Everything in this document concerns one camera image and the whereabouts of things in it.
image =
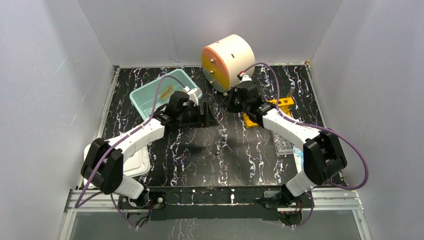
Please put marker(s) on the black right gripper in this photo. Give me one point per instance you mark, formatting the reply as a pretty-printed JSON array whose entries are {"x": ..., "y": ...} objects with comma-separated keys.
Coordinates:
[{"x": 234, "y": 92}]

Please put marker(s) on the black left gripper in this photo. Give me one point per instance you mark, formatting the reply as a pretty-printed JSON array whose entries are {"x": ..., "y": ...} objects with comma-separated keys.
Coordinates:
[{"x": 203, "y": 115}]

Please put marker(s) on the large glass test tube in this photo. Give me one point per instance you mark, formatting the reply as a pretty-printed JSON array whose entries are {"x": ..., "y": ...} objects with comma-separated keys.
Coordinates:
[{"x": 290, "y": 93}]

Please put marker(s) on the test tube brush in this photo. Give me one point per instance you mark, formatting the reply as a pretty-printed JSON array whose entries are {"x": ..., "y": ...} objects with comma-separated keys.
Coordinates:
[{"x": 167, "y": 93}]

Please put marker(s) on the metal crucible tongs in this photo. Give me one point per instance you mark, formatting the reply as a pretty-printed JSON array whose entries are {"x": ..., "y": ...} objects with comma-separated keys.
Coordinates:
[{"x": 213, "y": 148}]

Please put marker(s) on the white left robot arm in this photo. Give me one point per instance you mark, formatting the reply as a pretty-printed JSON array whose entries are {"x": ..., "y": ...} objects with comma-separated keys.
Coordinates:
[{"x": 104, "y": 160}]

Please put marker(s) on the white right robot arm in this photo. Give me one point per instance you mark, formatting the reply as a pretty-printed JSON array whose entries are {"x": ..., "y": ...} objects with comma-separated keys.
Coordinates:
[{"x": 323, "y": 156}]

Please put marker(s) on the round drawer cabinet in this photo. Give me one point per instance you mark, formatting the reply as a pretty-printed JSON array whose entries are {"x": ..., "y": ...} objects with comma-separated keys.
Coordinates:
[{"x": 224, "y": 59}]

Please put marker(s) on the clear acrylic tube rack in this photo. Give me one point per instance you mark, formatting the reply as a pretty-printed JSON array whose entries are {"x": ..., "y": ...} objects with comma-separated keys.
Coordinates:
[{"x": 282, "y": 145}]

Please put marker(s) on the teal plastic bin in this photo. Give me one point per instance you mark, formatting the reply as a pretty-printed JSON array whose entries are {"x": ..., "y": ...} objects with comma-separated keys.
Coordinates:
[{"x": 147, "y": 97}]

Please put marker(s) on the blue correction tape package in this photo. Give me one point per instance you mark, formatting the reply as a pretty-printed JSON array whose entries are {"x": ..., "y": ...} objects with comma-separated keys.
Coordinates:
[{"x": 299, "y": 158}]

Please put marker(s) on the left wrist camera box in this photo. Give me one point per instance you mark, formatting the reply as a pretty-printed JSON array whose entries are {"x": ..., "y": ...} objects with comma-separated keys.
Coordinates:
[{"x": 194, "y": 94}]

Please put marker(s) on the aluminium table frame rail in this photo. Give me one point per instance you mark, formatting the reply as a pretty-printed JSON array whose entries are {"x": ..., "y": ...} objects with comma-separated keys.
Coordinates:
[{"x": 327, "y": 198}]

